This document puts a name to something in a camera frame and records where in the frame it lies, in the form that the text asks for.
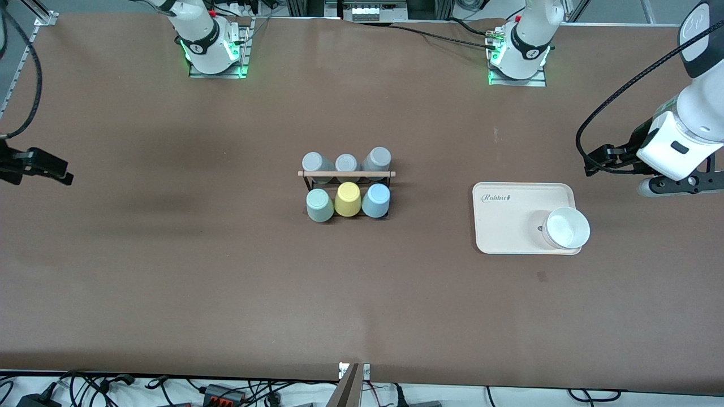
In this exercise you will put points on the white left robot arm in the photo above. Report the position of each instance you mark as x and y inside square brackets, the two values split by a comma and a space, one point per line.
[701, 107]

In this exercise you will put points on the grey cup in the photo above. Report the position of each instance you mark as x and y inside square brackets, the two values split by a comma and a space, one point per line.
[378, 158]
[315, 164]
[346, 163]

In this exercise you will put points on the aluminium profile rail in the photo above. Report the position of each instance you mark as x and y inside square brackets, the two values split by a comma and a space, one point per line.
[25, 56]

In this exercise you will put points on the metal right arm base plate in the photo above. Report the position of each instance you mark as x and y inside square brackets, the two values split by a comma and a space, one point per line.
[244, 56]

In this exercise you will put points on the light blue cup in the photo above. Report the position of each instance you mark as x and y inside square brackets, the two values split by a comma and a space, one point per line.
[376, 200]

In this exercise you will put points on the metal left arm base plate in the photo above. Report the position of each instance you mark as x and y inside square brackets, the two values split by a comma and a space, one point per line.
[517, 82]

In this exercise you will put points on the white power strip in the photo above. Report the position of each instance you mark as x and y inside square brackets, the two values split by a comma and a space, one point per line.
[376, 12]

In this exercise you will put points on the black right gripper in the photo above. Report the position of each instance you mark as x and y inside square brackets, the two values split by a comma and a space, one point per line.
[17, 163]

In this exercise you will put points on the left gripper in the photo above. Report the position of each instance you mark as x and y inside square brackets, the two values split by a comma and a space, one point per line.
[632, 154]

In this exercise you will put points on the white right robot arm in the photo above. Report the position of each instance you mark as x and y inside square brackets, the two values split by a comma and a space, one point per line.
[201, 39]

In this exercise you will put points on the wooden post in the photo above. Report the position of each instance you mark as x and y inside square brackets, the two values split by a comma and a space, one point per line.
[346, 390]

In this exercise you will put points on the black box orange terminals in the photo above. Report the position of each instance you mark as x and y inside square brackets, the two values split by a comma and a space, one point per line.
[223, 394]

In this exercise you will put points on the beige plastic tray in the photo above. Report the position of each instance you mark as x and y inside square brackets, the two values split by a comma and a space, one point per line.
[509, 226]

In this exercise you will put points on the small metal bracket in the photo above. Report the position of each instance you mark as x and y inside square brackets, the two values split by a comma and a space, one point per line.
[366, 371]

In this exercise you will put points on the black power adapter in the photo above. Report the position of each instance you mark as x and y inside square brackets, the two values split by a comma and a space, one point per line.
[38, 401]

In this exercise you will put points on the white bowl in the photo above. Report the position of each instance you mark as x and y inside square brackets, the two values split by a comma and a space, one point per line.
[567, 227]

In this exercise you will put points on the pale green cup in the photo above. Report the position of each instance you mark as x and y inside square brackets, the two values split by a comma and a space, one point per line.
[319, 206]

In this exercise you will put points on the yellow cup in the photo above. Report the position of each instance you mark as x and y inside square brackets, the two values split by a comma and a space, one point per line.
[347, 200]

